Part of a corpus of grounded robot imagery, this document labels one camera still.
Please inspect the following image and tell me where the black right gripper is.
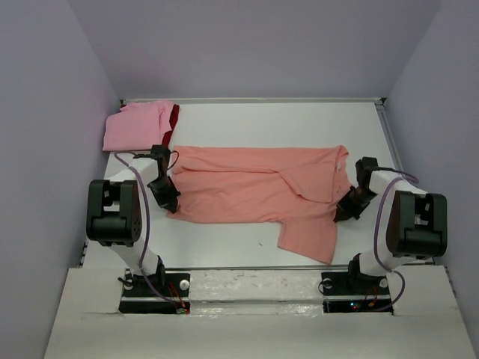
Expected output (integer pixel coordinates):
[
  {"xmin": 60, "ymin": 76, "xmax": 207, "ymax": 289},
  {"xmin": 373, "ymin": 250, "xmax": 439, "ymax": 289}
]
[{"xmin": 335, "ymin": 186, "xmax": 377, "ymax": 223}]

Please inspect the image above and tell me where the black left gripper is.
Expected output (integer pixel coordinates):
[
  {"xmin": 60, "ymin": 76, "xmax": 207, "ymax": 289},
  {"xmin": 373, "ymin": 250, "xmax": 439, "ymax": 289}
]
[{"xmin": 147, "ymin": 176, "xmax": 180, "ymax": 213}]

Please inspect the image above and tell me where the salmon orange t-shirt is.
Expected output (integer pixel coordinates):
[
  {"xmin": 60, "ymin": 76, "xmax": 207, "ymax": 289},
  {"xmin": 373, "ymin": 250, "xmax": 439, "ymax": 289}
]
[{"xmin": 168, "ymin": 145, "xmax": 351, "ymax": 264}]

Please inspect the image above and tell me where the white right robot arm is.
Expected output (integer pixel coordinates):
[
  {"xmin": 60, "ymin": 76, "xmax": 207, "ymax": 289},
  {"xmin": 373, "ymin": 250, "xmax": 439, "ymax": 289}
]
[{"xmin": 332, "ymin": 157, "xmax": 448, "ymax": 295}]

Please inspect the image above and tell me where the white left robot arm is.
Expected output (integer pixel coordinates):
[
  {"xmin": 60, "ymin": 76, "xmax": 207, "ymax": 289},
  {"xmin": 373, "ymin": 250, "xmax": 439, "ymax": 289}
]
[{"xmin": 86, "ymin": 145, "xmax": 180, "ymax": 295}]

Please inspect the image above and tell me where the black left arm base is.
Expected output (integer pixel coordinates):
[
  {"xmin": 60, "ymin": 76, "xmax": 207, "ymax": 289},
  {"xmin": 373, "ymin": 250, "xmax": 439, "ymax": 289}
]
[{"xmin": 117, "ymin": 270, "xmax": 191, "ymax": 315}]

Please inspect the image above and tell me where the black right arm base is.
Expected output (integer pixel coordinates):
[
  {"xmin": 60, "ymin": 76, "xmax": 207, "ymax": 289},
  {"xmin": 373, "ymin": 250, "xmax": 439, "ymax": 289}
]
[{"xmin": 317, "ymin": 271, "xmax": 393, "ymax": 314}]

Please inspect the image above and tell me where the folded pink t-shirt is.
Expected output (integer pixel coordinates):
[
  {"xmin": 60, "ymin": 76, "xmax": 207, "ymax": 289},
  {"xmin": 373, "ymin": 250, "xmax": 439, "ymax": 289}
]
[{"xmin": 103, "ymin": 100, "xmax": 180, "ymax": 152}]

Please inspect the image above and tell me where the white foam front panel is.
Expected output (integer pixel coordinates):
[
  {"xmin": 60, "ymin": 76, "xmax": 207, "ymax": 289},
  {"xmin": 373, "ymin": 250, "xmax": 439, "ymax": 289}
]
[{"xmin": 46, "ymin": 266, "xmax": 475, "ymax": 358}]

